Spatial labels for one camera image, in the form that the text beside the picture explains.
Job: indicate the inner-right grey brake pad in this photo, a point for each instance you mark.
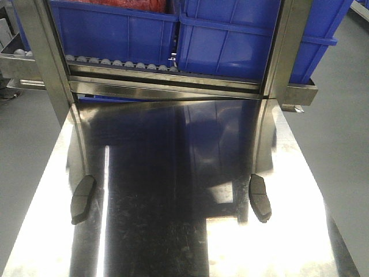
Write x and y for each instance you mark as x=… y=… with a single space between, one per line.
x=258 y=198

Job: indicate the inner-left grey brake pad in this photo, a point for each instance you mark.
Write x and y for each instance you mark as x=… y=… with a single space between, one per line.
x=81 y=199

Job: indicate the grey roller conveyor track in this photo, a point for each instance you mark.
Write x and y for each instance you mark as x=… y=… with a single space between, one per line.
x=119 y=64

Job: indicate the right blue plastic bin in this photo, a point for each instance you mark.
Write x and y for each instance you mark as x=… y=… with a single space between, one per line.
x=233 y=38

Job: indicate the blue plastic bin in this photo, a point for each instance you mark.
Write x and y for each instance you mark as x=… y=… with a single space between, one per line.
x=100 y=31
x=233 y=38

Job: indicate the red bagged parts in bin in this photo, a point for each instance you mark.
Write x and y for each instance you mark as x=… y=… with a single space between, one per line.
x=146 y=5

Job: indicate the left blue plastic bin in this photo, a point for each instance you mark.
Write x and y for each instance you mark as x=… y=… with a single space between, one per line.
x=100 y=31

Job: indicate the stainless steel rack frame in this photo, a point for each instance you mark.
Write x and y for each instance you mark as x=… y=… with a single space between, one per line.
x=64 y=80

